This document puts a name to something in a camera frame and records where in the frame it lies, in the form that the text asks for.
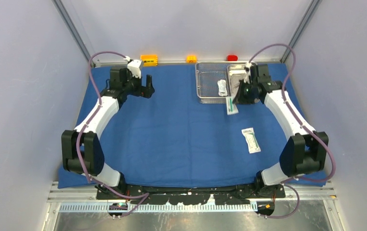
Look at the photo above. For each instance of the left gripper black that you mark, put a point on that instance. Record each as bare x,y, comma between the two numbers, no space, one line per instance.
144,92

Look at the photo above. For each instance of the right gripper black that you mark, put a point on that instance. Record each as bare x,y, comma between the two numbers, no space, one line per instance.
239,99

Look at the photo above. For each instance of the green white sterile packet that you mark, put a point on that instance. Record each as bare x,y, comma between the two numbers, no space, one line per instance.
231,106

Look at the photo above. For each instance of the wire mesh steel tray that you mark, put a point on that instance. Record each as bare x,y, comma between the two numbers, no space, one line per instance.
207,74

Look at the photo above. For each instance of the blue surgical wrap cloth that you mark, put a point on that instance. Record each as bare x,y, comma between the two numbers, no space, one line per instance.
173,140

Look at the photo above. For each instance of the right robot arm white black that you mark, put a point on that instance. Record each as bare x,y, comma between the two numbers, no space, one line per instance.
305,151

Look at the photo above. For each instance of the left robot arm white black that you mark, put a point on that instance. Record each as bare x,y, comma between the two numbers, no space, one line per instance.
81,148

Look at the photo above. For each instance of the small steel instrument pan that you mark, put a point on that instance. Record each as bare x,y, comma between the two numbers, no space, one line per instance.
236,74

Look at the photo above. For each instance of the white gauze roll packet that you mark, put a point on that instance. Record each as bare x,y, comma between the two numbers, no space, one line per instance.
222,88

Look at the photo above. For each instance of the yellow toy block large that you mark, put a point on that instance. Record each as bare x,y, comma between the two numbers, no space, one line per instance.
149,60

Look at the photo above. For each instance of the red toy block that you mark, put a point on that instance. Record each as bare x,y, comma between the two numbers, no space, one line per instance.
231,58

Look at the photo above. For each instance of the small orange toy block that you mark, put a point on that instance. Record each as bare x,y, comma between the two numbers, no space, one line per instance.
191,59

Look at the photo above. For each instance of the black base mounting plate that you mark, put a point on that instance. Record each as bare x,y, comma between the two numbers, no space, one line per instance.
228,195

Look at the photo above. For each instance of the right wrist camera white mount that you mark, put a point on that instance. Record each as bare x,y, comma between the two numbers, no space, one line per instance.
249,67

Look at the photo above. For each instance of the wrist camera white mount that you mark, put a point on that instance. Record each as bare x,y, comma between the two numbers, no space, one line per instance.
134,66
249,67

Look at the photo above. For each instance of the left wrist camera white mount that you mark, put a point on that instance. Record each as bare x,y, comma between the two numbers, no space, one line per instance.
134,66

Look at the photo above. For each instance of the aluminium frame post left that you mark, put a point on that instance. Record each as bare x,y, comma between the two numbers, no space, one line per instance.
74,25

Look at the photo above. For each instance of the aluminium frame rail right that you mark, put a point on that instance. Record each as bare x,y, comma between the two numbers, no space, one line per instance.
304,22

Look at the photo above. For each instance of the aluminium front rail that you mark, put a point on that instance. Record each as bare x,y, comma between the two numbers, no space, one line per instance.
90,199

